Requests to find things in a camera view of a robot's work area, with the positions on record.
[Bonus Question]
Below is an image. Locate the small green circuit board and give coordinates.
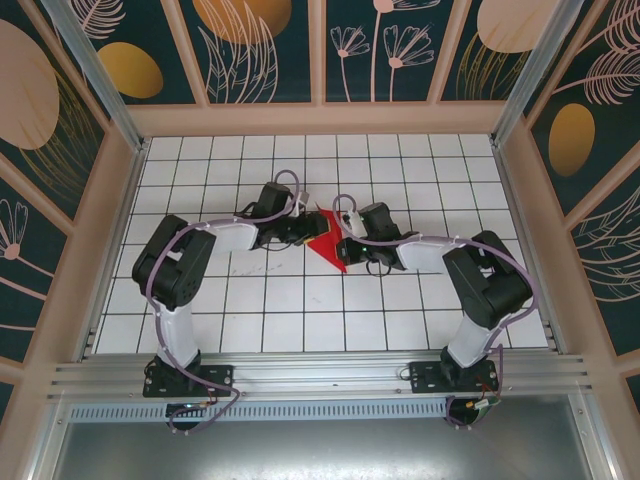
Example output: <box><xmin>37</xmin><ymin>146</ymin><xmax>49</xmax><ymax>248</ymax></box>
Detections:
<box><xmin>467</xmin><ymin>397</ymin><xmax>501</xmax><ymax>416</ymax></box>

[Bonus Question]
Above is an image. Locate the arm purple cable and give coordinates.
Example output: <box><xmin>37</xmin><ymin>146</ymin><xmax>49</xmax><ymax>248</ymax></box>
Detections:
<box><xmin>332</xmin><ymin>193</ymin><xmax>541</xmax><ymax>431</ymax></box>
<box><xmin>142</xmin><ymin>169</ymin><xmax>311</xmax><ymax>436</ymax></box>

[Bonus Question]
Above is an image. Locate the aluminium mounting rail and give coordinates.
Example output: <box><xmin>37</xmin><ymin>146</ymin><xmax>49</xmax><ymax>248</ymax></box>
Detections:
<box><xmin>47</xmin><ymin>352</ymin><xmax>596</xmax><ymax>404</ymax></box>

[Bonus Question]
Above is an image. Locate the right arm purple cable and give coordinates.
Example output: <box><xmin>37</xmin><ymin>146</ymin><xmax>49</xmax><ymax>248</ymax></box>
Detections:
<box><xmin>332</xmin><ymin>193</ymin><xmax>541</xmax><ymax>431</ymax></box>

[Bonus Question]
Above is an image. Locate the aluminium frame post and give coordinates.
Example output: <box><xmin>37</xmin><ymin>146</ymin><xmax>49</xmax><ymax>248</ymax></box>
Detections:
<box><xmin>489</xmin><ymin>0</ymin><xmax>586</xmax><ymax>147</ymax></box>
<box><xmin>39</xmin><ymin>0</ymin><xmax>152</xmax><ymax>154</ymax></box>

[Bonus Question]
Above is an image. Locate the left aluminium frame post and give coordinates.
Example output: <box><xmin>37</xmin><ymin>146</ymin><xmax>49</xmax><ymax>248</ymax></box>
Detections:
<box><xmin>39</xmin><ymin>0</ymin><xmax>152</xmax><ymax>154</ymax></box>

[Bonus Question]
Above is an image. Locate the slotted grey cable duct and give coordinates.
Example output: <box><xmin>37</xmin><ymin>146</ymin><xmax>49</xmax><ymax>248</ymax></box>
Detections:
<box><xmin>67</xmin><ymin>398</ymin><xmax>451</xmax><ymax>422</ymax></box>

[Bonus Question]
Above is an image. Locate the left aluminium side rail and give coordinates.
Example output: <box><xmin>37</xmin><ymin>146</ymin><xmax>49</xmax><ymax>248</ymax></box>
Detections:
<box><xmin>74</xmin><ymin>324</ymin><xmax>101</xmax><ymax>362</ymax></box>

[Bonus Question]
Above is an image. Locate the right aluminium frame post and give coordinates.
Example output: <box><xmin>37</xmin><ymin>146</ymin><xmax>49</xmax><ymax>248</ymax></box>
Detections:
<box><xmin>489</xmin><ymin>0</ymin><xmax>586</xmax><ymax>147</ymax></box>

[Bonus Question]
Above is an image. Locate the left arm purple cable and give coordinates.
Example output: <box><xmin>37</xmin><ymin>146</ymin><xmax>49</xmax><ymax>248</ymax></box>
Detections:
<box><xmin>142</xmin><ymin>169</ymin><xmax>311</xmax><ymax>436</ymax></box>

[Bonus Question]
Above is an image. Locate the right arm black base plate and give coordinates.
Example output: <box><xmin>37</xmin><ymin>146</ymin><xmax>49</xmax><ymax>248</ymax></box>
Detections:
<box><xmin>408</xmin><ymin>359</ymin><xmax>501</xmax><ymax>395</ymax></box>

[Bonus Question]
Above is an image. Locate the right aluminium side rail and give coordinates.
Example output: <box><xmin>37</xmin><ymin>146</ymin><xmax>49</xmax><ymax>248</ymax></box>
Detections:
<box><xmin>542</xmin><ymin>319</ymin><xmax>569</xmax><ymax>354</ymax></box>

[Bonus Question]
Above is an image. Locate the aluminium side rail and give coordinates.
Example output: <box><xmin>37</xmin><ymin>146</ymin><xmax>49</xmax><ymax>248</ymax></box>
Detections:
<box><xmin>74</xmin><ymin>324</ymin><xmax>101</xmax><ymax>362</ymax></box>
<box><xmin>542</xmin><ymin>319</ymin><xmax>569</xmax><ymax>354</ymax></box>

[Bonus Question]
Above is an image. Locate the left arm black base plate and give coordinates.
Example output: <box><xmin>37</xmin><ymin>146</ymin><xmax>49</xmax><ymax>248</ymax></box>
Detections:
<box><xmin>143</xmin><ymin>363</ymin><xmax>236</xmax><ymax>399</ymax></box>

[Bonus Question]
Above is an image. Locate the red square paper sheet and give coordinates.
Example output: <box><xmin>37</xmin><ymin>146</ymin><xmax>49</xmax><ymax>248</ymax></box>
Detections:
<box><xmin>305</xmin><ymin>208</ymin><xmax>352</xmax><ymax>275</ymax></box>

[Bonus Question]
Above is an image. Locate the grey metal sheet panel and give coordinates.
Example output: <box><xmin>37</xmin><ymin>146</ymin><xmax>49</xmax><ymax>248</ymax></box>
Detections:
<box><xmin>47</xmin><ymin>417</ymin><xmax>601</xmax><ymax>480</ymax></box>

